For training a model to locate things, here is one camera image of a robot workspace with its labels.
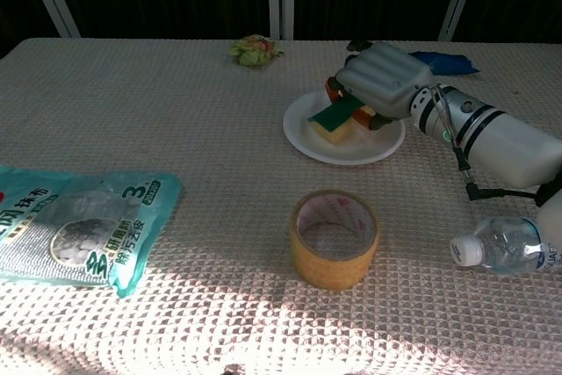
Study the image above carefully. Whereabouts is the white textured table mat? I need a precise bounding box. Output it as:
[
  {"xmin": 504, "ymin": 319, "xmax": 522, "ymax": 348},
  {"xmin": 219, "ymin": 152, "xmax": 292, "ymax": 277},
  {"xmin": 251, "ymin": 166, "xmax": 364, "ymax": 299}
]
[{"xmin": 0, "ymin": 37, "xmax": 562, "ymax": 375}]

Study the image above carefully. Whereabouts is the green crumpled snack wrapper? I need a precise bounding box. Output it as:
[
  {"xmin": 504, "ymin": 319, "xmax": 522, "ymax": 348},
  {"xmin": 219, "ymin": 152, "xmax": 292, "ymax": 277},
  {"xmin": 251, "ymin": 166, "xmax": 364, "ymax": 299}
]
[{"xmin": 227, "ymin": 33, "xmax": 285, "ymax": 67}]

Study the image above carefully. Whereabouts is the blue rolled packet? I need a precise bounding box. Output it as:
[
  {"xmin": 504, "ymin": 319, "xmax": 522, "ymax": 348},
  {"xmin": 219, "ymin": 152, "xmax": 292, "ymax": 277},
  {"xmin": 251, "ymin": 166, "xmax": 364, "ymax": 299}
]
[{"xmin": 408, "ymin": 50, "xmax": 480, "ymax": 76}]

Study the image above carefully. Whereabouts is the clear plastic water bottle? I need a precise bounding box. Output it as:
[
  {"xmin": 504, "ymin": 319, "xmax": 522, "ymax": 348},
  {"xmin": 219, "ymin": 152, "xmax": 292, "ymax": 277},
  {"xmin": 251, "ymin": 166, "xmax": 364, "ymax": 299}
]
[{"xmin": 448, "ymin": 215, "xmax": 562, "ymax": 278}]

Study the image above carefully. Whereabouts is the teal dishcloth package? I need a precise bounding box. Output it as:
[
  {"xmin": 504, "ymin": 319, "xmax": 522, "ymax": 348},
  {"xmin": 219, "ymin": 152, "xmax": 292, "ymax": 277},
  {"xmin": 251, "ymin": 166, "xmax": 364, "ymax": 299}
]
[{"xmin": 0, "ymin": 164, "xmax": 184, "ymax": 299}]

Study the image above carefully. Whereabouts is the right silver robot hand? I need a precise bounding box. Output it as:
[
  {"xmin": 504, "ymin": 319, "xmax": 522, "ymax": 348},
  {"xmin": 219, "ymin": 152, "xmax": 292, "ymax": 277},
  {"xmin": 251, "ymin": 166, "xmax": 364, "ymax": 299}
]
[{"xmin": 323, "ymin": 40, "xmax": 432, "ymax": 132}]

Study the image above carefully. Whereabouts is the yellow tape roll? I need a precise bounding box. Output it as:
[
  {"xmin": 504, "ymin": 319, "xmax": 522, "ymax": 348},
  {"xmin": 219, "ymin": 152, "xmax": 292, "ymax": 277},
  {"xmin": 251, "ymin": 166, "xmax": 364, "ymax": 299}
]
[{"xmin": 289, "ymin": 189, "xmax": 382, "ymax": 292}]

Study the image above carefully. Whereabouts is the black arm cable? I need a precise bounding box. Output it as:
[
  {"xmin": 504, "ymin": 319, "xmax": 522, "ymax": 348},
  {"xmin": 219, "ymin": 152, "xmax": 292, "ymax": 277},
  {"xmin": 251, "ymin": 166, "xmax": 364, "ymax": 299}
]
[{"xmin": 432, "ymin": 83, "xmax": 550, "ymax": 207}]

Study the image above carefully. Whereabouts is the white round plate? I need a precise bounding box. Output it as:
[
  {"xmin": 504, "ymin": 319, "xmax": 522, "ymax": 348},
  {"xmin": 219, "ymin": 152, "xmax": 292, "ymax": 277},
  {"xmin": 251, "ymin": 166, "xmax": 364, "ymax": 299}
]
[{"xmin": 282, "ymin": 88, "xmax": 406, "ymax": 165}]

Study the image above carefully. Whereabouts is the green yellow sponge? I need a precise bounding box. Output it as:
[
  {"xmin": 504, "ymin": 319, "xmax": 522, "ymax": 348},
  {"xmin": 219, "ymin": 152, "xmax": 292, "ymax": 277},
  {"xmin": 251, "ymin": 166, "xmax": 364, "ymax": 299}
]
[{"xmin": 307, "ymin": 97, "xmax": 377, "ymax": 146}]

